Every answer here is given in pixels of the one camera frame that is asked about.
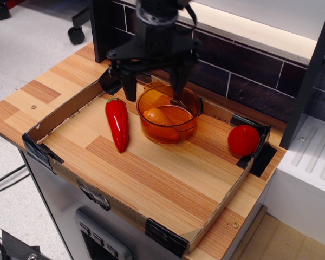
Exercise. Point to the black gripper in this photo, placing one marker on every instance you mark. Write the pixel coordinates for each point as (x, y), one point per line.
(157, 44)

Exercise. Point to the orange toy carrot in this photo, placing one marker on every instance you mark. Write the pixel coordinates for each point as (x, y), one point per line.
(158, 125)

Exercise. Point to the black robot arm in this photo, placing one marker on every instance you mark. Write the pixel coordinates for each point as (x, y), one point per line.
(112, 85)

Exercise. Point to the transparent orange plastic pot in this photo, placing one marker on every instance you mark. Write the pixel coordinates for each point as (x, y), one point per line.
(183, 109)

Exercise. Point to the cardboard fence with black tape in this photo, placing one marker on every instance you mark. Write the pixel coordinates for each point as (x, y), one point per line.
(190, 200)

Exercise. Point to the red toy chili pepper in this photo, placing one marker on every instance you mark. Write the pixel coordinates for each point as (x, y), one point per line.
(117, 117)

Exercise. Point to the black office chair base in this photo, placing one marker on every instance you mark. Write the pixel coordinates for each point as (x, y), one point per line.
(75, 33)

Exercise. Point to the red toy tomato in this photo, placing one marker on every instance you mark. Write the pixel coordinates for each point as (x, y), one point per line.
(243, 140)

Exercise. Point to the white toy sink drainboard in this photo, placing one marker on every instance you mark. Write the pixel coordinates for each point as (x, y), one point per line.
(296, 195)

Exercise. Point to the dark upright post left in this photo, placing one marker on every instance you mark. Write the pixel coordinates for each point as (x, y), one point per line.
(103, 27)

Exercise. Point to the dark upright post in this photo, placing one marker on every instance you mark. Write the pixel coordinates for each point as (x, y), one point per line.
(103, 27)
(310, 101)

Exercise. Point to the dark upright post right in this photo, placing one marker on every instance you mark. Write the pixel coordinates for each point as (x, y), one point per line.
(310, 101)

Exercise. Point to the black bracket with screw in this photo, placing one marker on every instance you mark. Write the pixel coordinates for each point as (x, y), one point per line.
(13, 248)

